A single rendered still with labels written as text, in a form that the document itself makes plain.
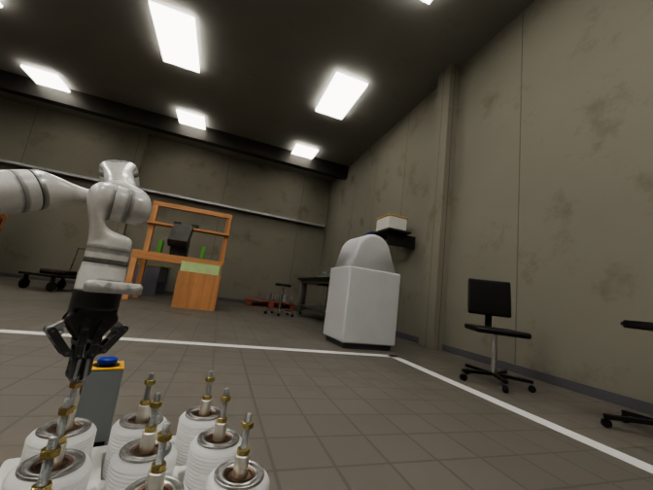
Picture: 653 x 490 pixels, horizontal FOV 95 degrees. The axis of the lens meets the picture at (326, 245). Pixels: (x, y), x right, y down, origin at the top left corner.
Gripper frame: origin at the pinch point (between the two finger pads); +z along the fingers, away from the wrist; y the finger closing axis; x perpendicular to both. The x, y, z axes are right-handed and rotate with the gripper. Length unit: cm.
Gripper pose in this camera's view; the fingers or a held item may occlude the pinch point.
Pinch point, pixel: (79, 368)
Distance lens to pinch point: 73.9
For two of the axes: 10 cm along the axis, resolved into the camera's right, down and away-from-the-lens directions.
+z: -1.3, 9.8, -1.6
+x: 8.4, 0.2, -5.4
